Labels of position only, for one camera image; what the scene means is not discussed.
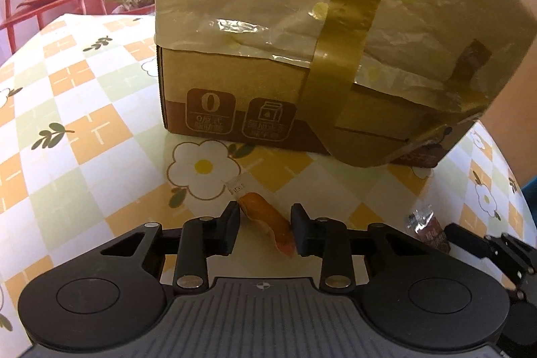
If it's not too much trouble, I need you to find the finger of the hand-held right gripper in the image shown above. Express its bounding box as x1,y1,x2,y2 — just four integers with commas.
445,223,493,260

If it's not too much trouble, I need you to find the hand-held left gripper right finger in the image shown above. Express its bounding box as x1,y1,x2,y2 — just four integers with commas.
291,204,445,294

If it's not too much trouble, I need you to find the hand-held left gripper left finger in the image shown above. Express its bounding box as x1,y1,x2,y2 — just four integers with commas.
98,201,242,294

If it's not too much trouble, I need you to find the small brown snack packet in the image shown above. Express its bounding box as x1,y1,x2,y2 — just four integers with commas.
405,207,451,254

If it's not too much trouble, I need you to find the clear sausage snack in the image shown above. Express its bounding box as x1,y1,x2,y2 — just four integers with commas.
227,173,296,258

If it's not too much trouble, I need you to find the cardboard box with plastic liner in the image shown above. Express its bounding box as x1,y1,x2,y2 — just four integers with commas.
153,0,537,170

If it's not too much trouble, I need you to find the checkered floral tablecloth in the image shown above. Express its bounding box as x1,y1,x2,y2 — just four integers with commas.
0,12,531,358

